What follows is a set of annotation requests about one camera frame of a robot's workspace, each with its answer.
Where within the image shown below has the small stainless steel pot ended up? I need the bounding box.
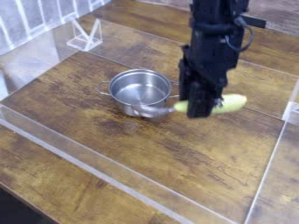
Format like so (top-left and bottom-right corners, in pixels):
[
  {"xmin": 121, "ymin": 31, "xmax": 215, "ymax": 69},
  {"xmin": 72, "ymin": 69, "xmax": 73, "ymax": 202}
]
[{"xmin": 97, "ymin": 69, "xmax": 179, "ymax": 118}]

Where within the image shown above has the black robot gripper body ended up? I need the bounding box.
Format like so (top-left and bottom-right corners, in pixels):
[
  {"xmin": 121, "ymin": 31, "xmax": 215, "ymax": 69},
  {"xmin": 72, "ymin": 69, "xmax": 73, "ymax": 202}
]
[{"xmin": 180, "ymin": 0, "xmax": 253, "ymax": 88}]

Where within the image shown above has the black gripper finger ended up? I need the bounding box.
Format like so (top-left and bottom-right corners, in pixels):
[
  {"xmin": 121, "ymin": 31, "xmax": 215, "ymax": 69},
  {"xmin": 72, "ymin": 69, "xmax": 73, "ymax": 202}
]
[
  {"xmin": 187, "ymin": 81, "xmax": 225, "ymax": 118},
  {"xmin": 179, "ymin": 58, "xmax": 192, "ymax": 101}
]

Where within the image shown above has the clear acrylic triangle bracket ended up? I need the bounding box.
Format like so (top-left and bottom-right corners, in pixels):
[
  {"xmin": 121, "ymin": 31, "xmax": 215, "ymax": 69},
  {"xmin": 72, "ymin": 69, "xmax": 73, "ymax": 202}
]
[{"xmin": 66, "ymin": 19, "xmax": 102, "ymax": 52}]

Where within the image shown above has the green handled metal spoon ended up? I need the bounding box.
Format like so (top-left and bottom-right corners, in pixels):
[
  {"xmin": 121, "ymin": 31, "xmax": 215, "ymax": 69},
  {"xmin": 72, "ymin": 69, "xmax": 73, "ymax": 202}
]
[{"xmin": 133, "ymin": 94, "xmax": 248, "ymax": 118}]

